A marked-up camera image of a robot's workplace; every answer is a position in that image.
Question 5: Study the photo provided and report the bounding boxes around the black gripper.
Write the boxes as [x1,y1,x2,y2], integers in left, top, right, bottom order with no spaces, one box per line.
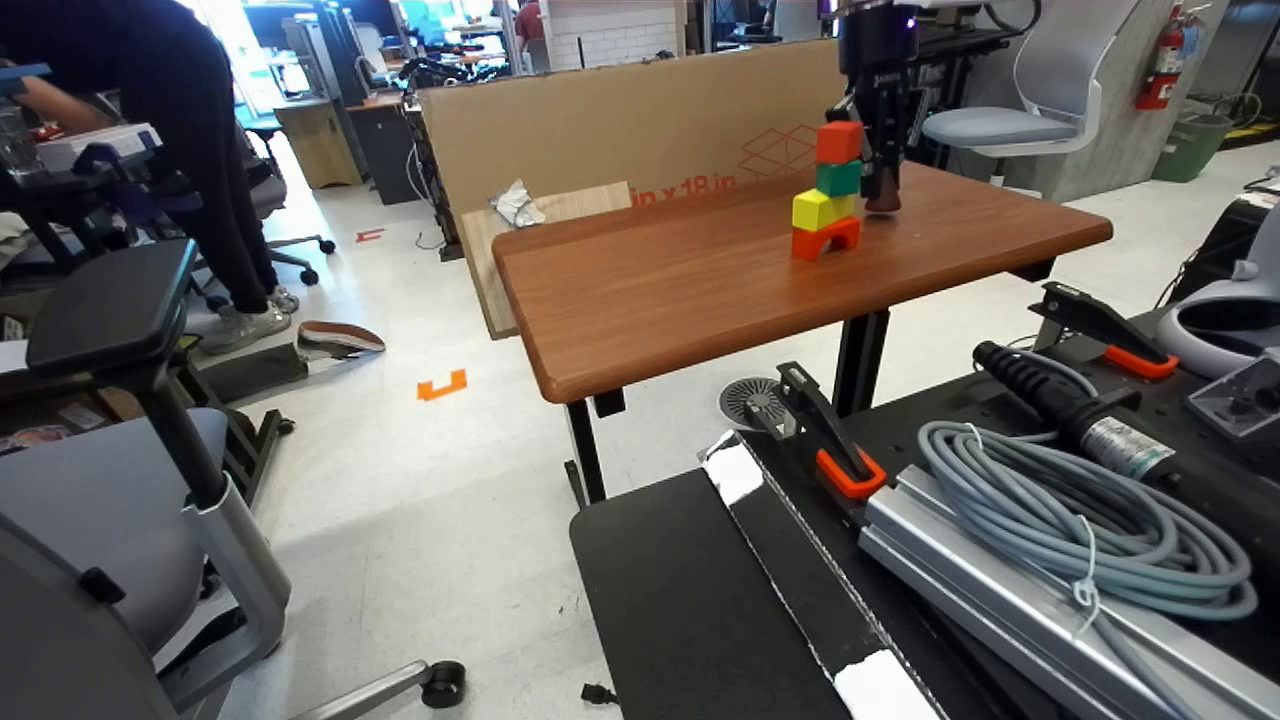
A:
[835,0,928,216]

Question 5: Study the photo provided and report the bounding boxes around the bare person forearm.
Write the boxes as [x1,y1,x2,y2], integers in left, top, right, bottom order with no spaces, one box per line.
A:
[13,75,103,136]

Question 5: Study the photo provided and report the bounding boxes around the orange cube block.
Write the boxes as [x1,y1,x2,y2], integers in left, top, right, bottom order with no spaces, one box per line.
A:
[810,117,870,169]

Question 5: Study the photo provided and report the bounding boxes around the green block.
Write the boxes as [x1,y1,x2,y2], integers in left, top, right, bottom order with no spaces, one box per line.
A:
[810,157,868,206]

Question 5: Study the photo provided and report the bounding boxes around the yellow block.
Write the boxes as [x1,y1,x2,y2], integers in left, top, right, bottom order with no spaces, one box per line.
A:
[786,183,863,235]

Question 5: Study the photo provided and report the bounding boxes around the white grey office chair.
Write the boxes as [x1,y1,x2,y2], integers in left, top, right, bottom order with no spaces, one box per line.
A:
[915,0,1152,171]

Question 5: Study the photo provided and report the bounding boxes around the orange arch block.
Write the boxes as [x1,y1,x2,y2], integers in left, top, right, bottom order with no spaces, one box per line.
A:
[786,212,868,265]

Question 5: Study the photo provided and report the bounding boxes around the large cardboard box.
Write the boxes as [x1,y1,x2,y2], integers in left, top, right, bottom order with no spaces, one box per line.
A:
[415,37,850,259]

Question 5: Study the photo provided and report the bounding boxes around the red fire extinguisher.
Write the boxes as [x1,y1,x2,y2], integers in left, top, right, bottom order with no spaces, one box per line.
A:
[1131,0,1194,117]

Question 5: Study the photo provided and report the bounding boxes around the green bin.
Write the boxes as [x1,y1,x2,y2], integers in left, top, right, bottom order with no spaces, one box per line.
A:
[1152,113,1238,188]

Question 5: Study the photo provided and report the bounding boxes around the crumpled white paper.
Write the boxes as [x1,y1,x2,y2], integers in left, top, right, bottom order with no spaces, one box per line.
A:
[489,175,552,234]

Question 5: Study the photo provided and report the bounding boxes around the white grey machine housing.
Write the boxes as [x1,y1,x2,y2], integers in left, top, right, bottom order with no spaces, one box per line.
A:
[1154,197,1280,383]

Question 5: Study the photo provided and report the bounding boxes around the grey button box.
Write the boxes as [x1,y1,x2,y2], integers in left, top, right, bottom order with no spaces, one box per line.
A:
[1184,355,1280,443]

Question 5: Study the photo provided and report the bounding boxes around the aluminium extrusion bar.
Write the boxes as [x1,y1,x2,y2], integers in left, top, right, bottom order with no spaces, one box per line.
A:
[850,463,1280,720]

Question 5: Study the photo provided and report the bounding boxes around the black robot platform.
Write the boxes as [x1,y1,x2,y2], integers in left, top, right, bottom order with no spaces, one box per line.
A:
[569,348,1280,720]

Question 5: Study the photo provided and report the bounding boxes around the brown shoe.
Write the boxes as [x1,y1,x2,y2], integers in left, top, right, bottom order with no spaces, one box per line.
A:
[293,315,392,365]

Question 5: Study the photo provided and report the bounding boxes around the person in dark clothes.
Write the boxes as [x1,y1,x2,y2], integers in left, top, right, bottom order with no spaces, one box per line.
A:
[0,0,304,320]

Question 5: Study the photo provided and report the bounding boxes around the grey office chair black armrest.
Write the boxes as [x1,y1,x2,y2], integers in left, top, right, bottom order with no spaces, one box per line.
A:
[0,235,471,720]

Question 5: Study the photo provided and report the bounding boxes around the orange handled clamp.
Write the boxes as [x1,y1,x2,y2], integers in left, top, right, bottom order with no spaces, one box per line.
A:
[715,362,892,507]
[1031,279,1184,387]

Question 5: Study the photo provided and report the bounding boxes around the black ribbed handle tool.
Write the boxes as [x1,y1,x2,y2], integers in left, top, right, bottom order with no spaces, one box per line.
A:
[971,336,1184,494]

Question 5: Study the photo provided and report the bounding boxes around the grey coiled cable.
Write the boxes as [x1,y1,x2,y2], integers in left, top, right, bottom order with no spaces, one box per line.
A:
[915,416,1260,629]

